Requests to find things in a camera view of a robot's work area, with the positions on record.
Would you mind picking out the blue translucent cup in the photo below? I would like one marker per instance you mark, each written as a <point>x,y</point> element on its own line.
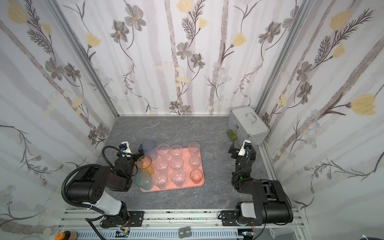
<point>149,148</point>

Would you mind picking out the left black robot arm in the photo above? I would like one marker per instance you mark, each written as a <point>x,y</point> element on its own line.
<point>86,186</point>

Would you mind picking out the silver aluminium case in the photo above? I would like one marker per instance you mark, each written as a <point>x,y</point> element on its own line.
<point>247,125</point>

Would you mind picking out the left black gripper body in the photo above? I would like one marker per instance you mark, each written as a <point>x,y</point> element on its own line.
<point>132,155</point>

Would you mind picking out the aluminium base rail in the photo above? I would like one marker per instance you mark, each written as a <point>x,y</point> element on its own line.
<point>145,220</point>

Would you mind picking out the amber translucent cup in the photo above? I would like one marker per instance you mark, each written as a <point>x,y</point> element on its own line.
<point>145,164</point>

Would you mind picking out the green small box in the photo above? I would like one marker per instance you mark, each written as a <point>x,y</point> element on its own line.
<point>232,136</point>

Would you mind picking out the orange capped bottle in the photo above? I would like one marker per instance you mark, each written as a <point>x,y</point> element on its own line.
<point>66,235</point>

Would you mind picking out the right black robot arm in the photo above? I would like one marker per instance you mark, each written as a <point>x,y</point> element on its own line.
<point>269,205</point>

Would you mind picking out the white cable duct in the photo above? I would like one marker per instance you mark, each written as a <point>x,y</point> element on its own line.
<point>197,234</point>

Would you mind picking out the pink translucent cup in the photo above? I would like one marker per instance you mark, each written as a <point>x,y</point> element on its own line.
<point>196,176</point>

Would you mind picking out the teal textured cup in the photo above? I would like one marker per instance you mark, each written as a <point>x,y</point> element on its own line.
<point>144,181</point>

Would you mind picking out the pink rectangular tray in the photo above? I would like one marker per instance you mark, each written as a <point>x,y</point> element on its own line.
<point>175,179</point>

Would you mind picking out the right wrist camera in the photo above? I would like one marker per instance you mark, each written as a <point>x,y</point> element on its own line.
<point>246,149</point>

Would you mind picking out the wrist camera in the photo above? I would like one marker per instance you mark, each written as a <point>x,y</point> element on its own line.
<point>125,149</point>
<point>246,149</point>

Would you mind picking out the clear faceted glass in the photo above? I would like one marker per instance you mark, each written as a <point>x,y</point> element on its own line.
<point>161,165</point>
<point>163,151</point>
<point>176,151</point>
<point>176,163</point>

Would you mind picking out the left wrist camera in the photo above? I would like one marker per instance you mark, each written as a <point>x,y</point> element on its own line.
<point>125,149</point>

